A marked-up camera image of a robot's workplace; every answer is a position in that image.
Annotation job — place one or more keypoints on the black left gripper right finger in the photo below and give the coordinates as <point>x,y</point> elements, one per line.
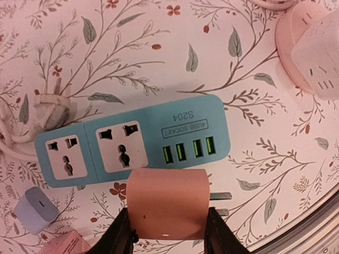
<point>218,237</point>

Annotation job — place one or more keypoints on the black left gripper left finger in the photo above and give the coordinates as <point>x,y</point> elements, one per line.
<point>118,238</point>

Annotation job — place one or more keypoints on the orange usb charger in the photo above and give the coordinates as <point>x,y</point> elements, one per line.
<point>170,204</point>

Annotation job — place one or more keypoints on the pink round power socket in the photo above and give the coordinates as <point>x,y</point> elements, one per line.
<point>289,30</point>

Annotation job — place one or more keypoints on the pink cube socket adapter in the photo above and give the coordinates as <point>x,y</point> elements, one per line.
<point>69,243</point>

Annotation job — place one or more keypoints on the light blue usb charger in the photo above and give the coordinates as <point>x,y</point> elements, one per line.
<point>35,210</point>

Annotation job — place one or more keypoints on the teal power strip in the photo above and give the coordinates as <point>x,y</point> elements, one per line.
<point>174,135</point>

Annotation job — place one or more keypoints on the floral patterned table mat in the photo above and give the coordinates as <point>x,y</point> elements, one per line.
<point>114,56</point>

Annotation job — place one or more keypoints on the aluminium front rail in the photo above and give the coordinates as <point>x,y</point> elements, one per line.
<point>318,233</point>

